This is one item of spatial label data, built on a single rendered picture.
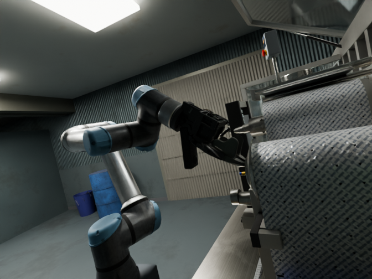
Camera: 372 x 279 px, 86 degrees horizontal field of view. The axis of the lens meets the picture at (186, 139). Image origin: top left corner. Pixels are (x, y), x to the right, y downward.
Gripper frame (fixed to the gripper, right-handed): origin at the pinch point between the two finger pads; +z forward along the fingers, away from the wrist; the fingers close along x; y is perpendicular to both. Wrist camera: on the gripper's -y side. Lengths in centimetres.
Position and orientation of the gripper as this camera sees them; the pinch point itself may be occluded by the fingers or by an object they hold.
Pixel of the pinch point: (241, 163)
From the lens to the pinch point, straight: 49.7
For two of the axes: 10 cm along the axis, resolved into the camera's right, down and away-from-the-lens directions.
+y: 3.7, -8.6, -3.6
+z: 7.9, 4.9, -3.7
